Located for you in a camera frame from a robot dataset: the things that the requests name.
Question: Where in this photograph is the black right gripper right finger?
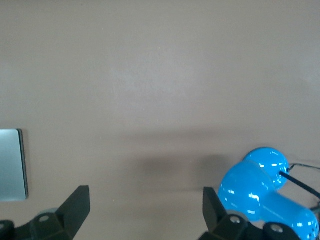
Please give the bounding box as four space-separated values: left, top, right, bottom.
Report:
198 186 303 240

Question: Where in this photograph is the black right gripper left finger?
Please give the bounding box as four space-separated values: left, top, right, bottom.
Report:
0 184 91 240

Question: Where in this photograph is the grey laptop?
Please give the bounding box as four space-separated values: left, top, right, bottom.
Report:
0 128 30 203

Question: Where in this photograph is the blue desk lamp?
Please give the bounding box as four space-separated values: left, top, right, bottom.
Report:
217 146 320 240

